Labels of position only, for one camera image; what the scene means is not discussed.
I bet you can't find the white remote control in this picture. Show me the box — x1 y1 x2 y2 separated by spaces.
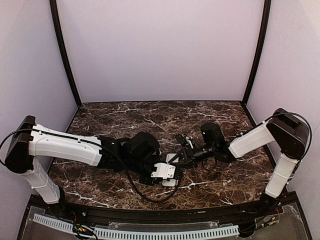
161 153 179 188

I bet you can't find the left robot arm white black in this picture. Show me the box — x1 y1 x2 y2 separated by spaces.
0 115 183 205

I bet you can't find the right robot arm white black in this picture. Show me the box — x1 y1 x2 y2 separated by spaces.
166 108 312 199

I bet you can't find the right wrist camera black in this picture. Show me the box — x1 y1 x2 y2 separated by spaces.
175 134 196 150

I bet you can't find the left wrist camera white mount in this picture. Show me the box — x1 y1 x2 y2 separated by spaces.
151 162 176 180

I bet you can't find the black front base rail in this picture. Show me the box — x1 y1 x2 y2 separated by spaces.
44 192 296 226

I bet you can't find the white slotted cable duct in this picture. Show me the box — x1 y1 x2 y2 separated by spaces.
32 213 240 240

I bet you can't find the right black frame post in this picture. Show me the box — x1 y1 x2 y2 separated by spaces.
241 0 272 106

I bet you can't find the black frame post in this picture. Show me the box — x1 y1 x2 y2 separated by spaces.
241 0 272 106
49 0 82 108

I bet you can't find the left black frame post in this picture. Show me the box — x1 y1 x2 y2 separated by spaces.
49 0 82 108

